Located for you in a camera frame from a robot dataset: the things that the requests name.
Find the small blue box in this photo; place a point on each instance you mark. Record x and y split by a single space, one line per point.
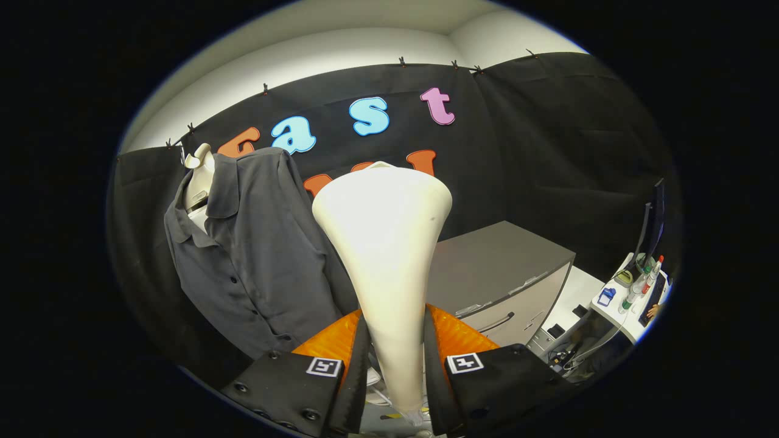
607 297

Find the cream garment hanger stand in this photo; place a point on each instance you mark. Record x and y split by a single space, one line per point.
198 182

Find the grey cabinet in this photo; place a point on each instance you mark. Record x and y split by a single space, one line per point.
499 255

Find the clear bottle green cap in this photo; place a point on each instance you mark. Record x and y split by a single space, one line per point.
630 298

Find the white drawer unit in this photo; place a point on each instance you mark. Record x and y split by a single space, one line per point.
578 292

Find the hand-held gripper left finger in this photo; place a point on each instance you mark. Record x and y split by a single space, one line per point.
356 389

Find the black monitor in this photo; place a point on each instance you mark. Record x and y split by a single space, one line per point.
657 219

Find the white side desk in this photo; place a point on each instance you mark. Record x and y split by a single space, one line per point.
633 328

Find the grey button shirt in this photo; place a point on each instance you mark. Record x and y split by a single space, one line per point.
261 255

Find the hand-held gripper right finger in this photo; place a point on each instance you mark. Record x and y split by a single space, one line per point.
433 383

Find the clear bottle red cap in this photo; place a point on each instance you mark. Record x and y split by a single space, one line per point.
653 275

